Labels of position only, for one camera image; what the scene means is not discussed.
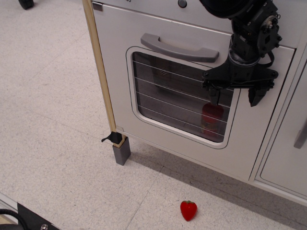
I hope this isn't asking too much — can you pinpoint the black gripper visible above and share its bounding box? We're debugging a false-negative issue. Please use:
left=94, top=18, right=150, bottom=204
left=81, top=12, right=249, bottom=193
left=202, top=60, right=279, bottom=107

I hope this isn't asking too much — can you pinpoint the white oven door with window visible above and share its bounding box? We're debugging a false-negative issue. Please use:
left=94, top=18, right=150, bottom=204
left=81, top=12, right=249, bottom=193
left=84, top=0, right=295, bottom=180

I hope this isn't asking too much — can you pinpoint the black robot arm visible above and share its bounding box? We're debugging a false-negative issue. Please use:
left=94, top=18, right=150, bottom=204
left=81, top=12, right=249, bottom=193
left=201, top=0, right=282, bottom=107

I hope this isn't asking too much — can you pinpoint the red lidded spice jar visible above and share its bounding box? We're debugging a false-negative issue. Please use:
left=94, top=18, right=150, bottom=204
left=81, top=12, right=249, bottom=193
left=201, top=103, right=224, bottom=142

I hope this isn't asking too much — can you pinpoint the dark metal fork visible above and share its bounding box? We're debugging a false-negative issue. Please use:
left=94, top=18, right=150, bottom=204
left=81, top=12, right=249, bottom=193
left=159, top=69, right=170, bottom=77

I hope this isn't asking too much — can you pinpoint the white right cabinet door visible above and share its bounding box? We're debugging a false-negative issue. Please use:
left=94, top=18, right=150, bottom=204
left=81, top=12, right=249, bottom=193
left=256, top=53, right=307, bottom=199

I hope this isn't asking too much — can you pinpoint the white toy kitchen cabinet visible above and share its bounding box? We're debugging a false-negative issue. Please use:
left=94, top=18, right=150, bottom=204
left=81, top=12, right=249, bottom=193
left=83, top=0, right=307, bottom=205

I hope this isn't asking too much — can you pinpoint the grey round push button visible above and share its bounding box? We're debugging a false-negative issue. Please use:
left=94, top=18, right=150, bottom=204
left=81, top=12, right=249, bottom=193
left=177, top=0, right=187, bottom=8

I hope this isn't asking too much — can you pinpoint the red toy strawberry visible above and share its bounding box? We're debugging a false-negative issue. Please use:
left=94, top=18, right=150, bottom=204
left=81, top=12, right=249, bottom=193
left=180, top=200, right=198, bottom=221

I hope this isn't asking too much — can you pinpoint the grey cabinet foot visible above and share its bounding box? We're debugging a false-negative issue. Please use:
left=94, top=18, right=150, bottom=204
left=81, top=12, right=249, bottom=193
left=113, top=138, right=131, bottom=166

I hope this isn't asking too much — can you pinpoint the black caster wheel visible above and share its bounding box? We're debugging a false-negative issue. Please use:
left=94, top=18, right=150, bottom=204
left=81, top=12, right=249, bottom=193
left=18, top=0, right=34, bottom=10

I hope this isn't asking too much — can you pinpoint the grey right door handle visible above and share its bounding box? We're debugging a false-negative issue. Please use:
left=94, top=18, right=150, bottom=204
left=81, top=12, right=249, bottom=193
left=294, top=120, right=307, bottom=149

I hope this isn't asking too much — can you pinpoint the black base plate with screw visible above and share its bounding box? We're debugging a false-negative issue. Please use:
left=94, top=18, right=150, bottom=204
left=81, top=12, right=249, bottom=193
left=17, top=203, right=59, bottom=230

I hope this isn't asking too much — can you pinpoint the black cable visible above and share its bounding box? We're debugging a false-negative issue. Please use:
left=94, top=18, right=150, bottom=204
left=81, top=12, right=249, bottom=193
left=0, top=208, right=32, bottom=230

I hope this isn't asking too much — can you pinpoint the aluminium frame rail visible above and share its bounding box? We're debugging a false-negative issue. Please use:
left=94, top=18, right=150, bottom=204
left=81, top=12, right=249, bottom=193
left=0, top=193, right=18, bottom=224

